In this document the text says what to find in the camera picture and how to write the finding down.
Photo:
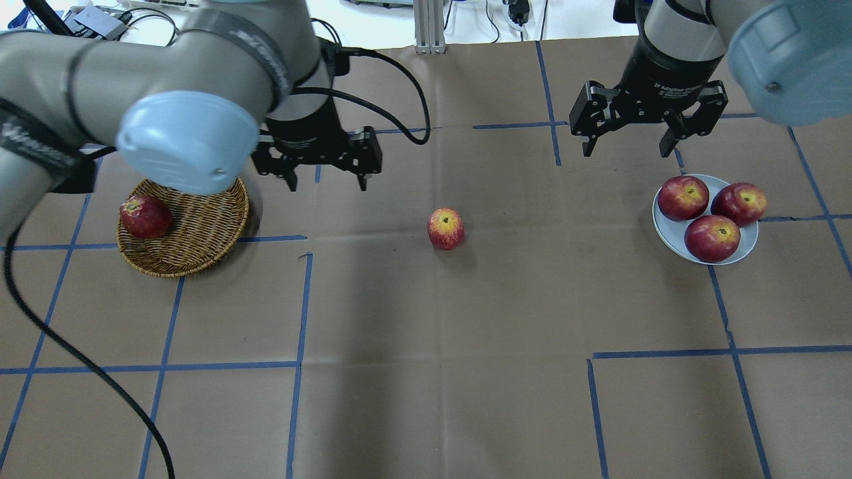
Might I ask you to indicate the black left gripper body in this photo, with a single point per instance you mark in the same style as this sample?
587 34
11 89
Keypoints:
308 128

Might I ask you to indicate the grey usb hub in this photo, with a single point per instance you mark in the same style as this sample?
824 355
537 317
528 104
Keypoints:
97 23

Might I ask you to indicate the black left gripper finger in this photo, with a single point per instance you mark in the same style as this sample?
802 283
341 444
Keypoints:
364 167
286 171

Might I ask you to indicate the aluminium frame post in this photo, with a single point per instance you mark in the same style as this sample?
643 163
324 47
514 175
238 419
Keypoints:
429 18

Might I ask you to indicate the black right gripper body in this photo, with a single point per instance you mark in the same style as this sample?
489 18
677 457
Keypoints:
660 72

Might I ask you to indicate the red yellow apple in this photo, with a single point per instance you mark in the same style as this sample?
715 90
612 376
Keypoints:
446 229

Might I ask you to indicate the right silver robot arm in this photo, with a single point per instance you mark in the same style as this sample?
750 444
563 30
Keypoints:
791 58

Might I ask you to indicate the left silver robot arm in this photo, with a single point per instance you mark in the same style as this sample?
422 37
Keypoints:
186 115

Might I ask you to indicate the dark red apple in basket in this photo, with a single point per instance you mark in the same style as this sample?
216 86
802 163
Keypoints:
146 217

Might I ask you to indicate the red apple on plate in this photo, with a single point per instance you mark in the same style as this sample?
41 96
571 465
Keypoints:
712 237
683 198
742 202

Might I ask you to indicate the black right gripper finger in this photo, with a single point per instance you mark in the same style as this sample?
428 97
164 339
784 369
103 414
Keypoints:
593 114
712 100

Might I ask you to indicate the round wicker basket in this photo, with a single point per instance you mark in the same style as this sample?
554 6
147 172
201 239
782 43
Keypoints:
205 228

